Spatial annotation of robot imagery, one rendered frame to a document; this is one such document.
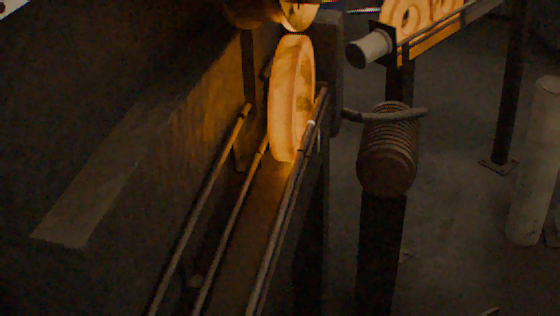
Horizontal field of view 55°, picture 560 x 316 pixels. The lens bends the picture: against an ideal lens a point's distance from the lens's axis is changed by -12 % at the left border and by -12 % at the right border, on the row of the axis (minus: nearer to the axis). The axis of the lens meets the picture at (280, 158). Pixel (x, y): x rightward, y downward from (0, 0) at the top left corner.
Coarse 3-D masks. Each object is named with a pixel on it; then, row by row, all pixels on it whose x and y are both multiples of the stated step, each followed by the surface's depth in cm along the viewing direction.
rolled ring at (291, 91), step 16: (288, 48) 82; (304, 48) 85; (288, 64) 80; (304, 64) 91; (272, 80) 80; (288, 80) 79; (304, 80) 93; (272, 96) 80; (288, 96) 79; (304, 96) 94; (272, 112) 80; (288, 112) 80; (304, 112) 94; (272, 128) 81; (288, 128) 81; (304, 128) 93; (272, 144) 83; (288, 144) 82; (288, 160) 87
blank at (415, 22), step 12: (396, 0) 121; (408, 0) 123; (420, 0) 126; (384, 12) 123; (396, 12) 122; (420, 12) 128; (396, 24) 124; (408, 24) 131; (420, 24) 130; (396, 36) 125; (420, 36) 132
